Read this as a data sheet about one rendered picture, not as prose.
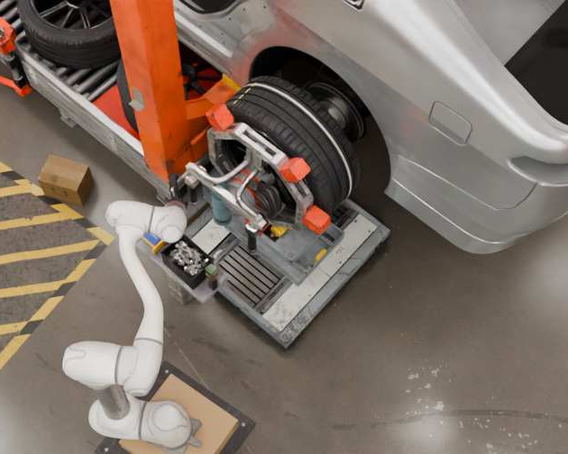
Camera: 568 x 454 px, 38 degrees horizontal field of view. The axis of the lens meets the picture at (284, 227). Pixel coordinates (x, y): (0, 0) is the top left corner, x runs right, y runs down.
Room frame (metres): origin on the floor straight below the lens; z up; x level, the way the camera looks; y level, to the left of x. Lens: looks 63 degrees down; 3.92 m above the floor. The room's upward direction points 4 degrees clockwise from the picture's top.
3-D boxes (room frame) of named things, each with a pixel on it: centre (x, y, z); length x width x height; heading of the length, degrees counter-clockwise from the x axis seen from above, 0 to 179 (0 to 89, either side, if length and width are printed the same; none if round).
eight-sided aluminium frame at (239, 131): (1.78, 0.12, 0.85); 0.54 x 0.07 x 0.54; 53
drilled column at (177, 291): (1.56, 0.48, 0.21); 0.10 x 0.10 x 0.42; 53
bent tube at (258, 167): (1.62, 0.12, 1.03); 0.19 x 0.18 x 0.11; 143
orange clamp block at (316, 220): (1.59, -0.13, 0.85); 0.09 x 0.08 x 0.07; 53
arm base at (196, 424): (0.76, 0.38, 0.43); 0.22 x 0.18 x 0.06; 67
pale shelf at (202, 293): (1.54, 0.46, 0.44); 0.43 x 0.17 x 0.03; 53
